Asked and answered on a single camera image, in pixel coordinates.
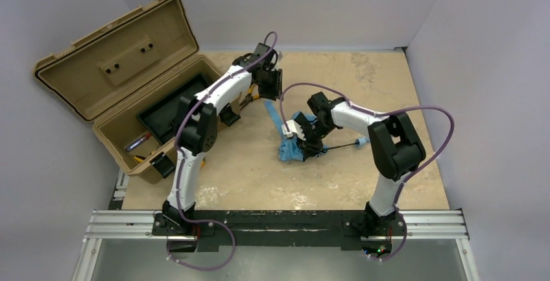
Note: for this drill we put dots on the tan plastic toolbox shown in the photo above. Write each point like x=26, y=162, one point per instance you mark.
x=110, y=75

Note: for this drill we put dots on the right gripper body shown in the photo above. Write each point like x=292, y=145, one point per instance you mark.
x=307, y=137

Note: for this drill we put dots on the yellow handled pliers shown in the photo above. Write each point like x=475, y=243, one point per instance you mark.
x=248, y=98

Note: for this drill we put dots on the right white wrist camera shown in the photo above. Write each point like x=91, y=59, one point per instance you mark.
x=291, y=129

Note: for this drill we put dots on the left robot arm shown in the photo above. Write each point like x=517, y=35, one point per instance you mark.
x=198, y=117

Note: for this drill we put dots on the aluminium rail frame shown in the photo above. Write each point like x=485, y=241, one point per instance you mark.
x=432, y=240

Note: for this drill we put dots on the black toolbox latch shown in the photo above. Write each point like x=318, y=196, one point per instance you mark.
x=163, y=165
x=228, y=117

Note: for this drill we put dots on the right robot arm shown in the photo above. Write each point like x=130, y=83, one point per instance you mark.
x=396, y=149

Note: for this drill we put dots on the black toolbox tray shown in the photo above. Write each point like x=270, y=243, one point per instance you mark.
x=158, y=118

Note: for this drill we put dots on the black toolbox front latch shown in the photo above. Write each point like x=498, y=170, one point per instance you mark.
x=163, y=165

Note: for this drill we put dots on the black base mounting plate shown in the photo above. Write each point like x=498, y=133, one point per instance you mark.
x=347, y=230

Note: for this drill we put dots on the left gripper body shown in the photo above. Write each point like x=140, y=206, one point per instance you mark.
x=272, y=88

